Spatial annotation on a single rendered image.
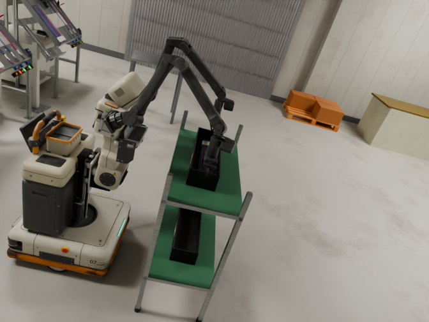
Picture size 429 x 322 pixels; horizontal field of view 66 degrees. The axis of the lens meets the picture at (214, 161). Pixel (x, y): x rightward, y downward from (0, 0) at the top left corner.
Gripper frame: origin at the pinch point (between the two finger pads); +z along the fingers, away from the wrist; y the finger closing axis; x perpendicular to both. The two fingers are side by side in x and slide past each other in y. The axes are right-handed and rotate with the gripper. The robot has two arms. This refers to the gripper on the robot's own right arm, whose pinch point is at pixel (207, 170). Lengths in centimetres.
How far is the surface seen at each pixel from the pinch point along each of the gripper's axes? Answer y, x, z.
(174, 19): 529, 89, -1
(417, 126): 423, -395, 54
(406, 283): 72, -220, 115
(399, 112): 422, -349, 36
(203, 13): 529, 38, -26
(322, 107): 447, -221, 70
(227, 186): 15.1, -15.7, 16.4
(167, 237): 26, 12, 76
